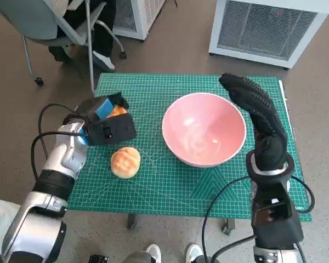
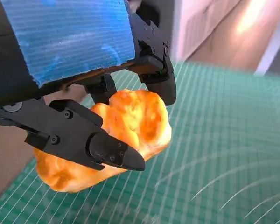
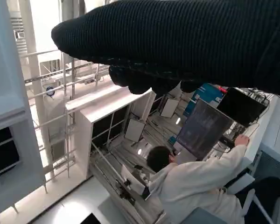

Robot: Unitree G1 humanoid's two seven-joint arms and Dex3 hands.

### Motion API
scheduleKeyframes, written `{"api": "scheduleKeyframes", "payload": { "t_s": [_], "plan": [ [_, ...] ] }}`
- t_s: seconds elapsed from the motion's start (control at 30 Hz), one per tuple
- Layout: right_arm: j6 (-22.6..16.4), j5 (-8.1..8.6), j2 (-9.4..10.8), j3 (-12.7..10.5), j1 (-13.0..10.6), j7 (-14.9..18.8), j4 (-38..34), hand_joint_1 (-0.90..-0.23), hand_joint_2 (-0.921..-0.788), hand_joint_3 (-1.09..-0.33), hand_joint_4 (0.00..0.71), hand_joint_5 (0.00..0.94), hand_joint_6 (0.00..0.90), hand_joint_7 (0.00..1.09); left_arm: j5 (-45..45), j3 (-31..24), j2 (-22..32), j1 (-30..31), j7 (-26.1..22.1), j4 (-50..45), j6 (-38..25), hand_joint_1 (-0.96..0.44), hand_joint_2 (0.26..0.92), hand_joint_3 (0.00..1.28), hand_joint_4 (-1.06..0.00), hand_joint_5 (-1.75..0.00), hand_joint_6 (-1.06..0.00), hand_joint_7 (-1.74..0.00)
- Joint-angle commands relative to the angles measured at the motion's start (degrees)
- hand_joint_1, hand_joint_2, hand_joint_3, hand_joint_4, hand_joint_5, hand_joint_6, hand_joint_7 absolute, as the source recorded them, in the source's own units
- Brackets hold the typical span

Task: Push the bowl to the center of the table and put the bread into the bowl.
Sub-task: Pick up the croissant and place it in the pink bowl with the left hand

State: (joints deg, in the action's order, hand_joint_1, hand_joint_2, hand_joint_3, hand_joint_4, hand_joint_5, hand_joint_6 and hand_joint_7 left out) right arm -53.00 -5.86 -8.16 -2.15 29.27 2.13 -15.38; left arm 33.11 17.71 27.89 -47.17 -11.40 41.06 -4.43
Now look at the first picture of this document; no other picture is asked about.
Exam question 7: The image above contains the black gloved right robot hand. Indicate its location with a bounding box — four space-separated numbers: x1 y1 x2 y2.
218 72 288 172

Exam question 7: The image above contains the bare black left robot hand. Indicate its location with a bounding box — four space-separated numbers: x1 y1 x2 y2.
75 92 130 124

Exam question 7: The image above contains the long orange toy bread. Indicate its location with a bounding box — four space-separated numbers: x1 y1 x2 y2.
106 105 127 118

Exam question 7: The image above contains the pink bowl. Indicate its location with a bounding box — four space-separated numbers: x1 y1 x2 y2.
161 92 247 168

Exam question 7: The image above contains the round toy bread bun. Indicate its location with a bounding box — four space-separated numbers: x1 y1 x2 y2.
110 146 141 179

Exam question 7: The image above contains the person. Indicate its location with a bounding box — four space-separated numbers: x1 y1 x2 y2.
123 243 212 263
48 0 117 71

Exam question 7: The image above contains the large white mesh cabinet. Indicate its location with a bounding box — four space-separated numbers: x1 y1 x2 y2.
208 0 328 71

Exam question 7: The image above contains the green cutting mat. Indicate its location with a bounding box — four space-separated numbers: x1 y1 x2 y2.
67 72 313 222

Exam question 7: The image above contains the small white mesh cabinet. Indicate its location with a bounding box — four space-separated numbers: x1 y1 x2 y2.
112 0 167 41

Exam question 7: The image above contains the black table leg caster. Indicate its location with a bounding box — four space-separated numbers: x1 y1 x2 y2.
222 218 236 236
127 213 138 230

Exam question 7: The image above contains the grey office chair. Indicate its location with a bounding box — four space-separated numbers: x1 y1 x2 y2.
0 0 127 94

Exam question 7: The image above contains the pale blurred cloth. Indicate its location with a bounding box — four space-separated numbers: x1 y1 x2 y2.
0 197 25 255

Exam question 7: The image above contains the small black device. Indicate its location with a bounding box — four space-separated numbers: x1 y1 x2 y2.
89 253 110 263

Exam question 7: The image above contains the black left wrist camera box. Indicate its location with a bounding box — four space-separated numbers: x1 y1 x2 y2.
86 112 137 146

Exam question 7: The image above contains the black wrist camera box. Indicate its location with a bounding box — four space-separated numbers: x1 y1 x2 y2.
86 112 137 146
251 182 304 243

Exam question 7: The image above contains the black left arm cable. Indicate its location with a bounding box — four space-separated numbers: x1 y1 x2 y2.
30 102 86 181

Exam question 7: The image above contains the long black right arm cable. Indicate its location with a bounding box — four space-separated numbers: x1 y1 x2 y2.
202 176 257 263

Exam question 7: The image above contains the short black right wrist cable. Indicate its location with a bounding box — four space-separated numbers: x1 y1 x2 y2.
290 175 316 213

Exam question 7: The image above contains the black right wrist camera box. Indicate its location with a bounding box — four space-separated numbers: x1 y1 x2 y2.
251 182 304 243

